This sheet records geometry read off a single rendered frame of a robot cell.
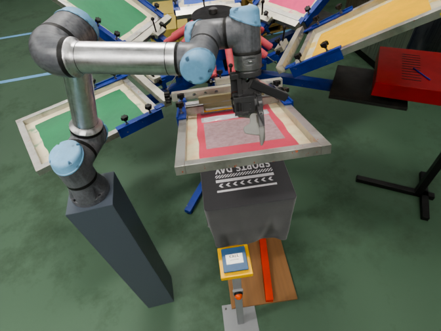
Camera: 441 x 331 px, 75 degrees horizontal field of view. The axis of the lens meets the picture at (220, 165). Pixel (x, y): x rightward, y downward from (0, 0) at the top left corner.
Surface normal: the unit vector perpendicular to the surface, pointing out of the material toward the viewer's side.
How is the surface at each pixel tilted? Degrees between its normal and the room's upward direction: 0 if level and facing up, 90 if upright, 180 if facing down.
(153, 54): 47
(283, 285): 0
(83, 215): 90
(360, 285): 0
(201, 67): 90
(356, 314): 0
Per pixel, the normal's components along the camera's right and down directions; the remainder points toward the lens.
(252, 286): -0.07, -0.66
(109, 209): 0.22, 0.72
